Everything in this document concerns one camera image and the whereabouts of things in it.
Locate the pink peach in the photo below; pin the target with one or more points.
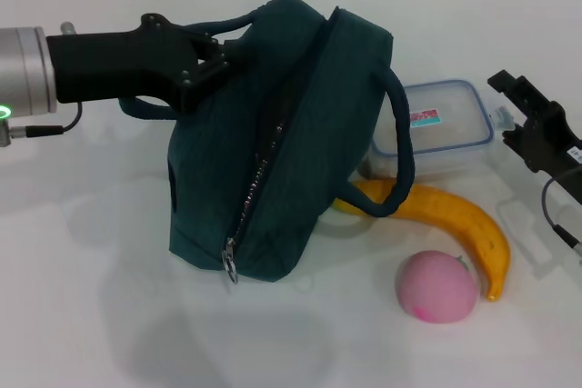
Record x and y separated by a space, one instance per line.
436 288

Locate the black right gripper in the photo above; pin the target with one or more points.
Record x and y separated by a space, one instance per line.
559 142

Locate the yellow banana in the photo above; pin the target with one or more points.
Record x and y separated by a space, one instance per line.
454 211

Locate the clear lunch box blue lid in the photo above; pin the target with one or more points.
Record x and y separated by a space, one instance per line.
445 124

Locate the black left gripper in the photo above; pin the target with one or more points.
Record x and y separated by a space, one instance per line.
113 65

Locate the dark teal zipper bag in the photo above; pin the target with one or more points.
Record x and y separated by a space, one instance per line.
295 133

